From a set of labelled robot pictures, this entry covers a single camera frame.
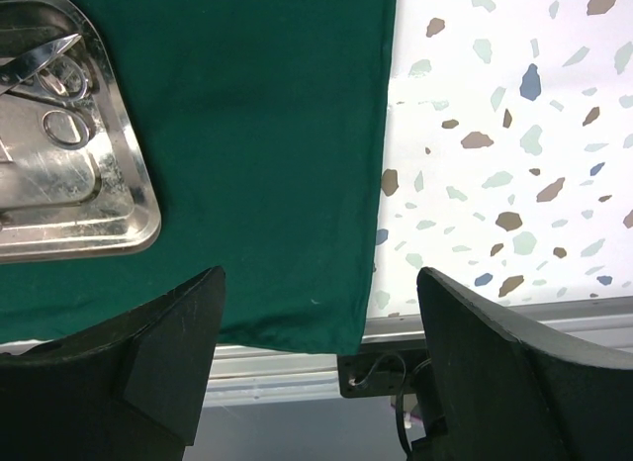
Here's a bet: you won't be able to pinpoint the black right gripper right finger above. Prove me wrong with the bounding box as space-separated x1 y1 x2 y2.
415 267 632 460

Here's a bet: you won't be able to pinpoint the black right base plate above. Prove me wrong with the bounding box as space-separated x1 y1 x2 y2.
336 349 428 399

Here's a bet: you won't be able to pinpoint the green surgical cloth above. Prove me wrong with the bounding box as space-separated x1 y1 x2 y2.
1 0 396 354

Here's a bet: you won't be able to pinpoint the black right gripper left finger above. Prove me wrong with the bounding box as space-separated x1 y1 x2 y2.
1 267 226 460

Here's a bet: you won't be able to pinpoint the stainless steel instrument tray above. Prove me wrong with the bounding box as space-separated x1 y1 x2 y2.
1 0 161 263

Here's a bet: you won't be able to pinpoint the steel scissors in tray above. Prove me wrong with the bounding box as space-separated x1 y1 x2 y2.
1 33 91 149

